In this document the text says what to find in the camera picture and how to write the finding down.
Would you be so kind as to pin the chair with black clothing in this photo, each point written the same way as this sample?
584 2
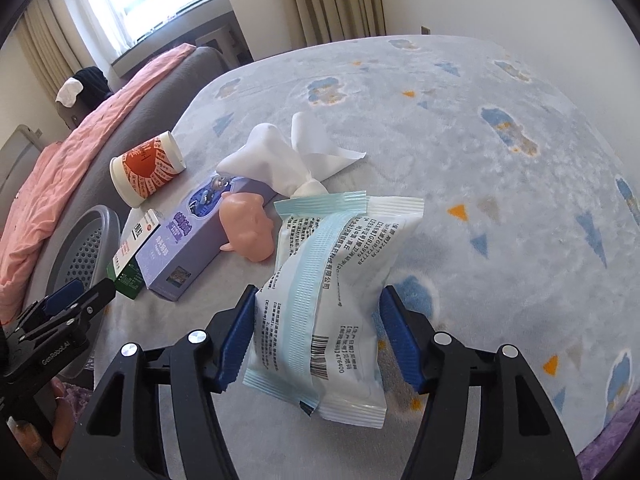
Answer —
95 85

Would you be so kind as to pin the grey window sill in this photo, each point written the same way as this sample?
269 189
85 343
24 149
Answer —
175 40

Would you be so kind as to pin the pink toy pig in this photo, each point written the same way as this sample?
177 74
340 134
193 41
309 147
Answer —
247 225

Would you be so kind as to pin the red patterned paper cup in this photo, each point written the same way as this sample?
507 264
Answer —
150 170

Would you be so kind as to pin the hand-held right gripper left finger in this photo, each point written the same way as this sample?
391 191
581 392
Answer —
235 345

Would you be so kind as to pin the light blue printed blanket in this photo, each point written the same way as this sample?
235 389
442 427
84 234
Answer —
450 135

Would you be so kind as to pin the beige curtain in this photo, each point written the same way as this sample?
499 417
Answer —
55 40
335 0

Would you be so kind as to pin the grey perforated waste basket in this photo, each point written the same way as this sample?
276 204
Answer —
85 255

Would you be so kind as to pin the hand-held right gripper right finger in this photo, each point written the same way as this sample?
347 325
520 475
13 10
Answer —
400 345

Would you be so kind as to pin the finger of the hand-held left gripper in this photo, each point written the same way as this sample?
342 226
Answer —
65 292
102 292

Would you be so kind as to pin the white tissue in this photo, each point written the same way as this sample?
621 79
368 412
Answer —
320 145
265 155

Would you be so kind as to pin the grey bed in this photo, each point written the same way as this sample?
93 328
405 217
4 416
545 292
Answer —
165 105

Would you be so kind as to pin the grey headboard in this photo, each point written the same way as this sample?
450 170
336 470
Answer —
20 155

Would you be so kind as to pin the white face mask packet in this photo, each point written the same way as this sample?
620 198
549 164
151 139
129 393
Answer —
325 285

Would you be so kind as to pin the white cloth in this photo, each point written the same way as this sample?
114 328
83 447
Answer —
69 92

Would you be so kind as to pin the person's left hand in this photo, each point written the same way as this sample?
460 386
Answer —
65 410

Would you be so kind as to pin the white sheer curtain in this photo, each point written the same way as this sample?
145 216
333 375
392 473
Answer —
110 5

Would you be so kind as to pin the pink quilt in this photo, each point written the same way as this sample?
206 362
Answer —
50 185

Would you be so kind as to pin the green and white small box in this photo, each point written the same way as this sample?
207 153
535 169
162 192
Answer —
132 250

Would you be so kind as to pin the purple toothpaste box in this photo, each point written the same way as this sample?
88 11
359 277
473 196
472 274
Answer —
190 240

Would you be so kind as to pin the purple fluffy rug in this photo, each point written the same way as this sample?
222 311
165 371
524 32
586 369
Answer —
610 440

